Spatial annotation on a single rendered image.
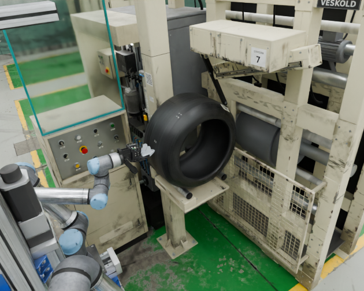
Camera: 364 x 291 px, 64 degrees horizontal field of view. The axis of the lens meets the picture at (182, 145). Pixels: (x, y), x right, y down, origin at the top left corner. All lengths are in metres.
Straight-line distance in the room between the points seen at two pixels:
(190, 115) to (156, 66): 0.39
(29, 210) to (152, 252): 1.70
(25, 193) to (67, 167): 1.03
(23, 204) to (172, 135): 0.77
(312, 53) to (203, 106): 0.58
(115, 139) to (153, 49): 0.73
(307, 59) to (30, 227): 1.31
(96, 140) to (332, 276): 2.02
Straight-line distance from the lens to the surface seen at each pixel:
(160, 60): 1.78
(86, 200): 1.44
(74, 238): 1.66
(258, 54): 1.46
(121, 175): 2.25
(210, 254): 2.64
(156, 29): 1.74
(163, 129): 1.57
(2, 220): 1.06
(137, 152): 1.54
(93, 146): 2.11
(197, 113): 1.57
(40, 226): 1.20
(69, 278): 0.97
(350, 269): 2.78
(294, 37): 1.53
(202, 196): 1.94
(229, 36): 1.58
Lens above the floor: 2.10
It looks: 32 degrees down
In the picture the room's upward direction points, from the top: 5 degrees counter-clockwise
